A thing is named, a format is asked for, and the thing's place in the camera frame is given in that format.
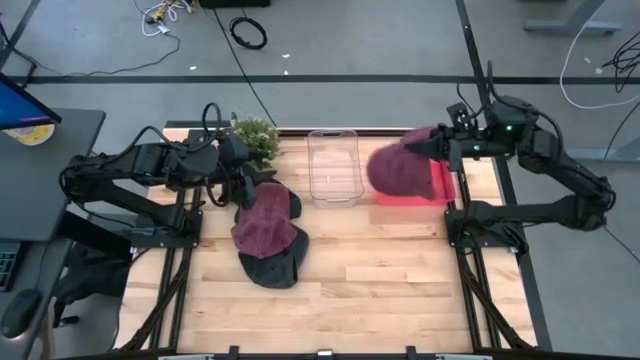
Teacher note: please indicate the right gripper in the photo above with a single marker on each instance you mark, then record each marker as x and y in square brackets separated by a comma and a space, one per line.
[452, 145]

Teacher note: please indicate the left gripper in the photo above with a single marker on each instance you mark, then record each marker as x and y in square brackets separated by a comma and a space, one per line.
[235, 152]

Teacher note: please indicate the maroon hat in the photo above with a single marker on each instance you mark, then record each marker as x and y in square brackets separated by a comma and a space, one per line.
[265, 225]
[400, 170]

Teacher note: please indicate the dark grey hat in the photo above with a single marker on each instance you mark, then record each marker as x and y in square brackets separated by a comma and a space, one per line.
[275, 272]

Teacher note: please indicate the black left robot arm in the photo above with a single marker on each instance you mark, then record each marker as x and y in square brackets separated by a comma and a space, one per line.
[165, 160]

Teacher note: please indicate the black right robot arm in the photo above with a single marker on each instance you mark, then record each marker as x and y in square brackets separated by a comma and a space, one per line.
[550, 150]

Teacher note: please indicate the green plant in black pot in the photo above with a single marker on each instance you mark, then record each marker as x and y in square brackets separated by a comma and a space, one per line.
[255, 135]

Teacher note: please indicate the pink plastic bin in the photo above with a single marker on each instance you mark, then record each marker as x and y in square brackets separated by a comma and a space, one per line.
[442, 190]

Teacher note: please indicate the clear plastic bin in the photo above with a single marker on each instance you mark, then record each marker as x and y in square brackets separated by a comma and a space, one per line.
[335, 170]

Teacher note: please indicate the grey desk foot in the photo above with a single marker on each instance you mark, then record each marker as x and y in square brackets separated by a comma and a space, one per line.
[575, 25]
[600, 152]

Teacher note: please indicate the black fabric bag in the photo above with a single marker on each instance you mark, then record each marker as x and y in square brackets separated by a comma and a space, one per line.
[90, 275]

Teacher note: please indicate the dark grey desk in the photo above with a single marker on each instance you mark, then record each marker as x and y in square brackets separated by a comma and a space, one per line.
[50, 175]

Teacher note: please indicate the white yellow tub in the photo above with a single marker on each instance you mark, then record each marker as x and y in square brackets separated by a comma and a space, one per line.
[30, 136]

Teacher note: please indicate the black computer monitor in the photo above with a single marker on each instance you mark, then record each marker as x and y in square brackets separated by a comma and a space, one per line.
[20, 107]

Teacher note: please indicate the black keyboard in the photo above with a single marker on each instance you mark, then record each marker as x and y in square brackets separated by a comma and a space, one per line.
[7, 265]

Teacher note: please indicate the black computer mouse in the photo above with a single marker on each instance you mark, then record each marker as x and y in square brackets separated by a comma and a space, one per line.
[20, 312]

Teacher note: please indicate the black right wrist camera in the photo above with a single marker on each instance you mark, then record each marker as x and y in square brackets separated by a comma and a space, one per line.
[460, 117]

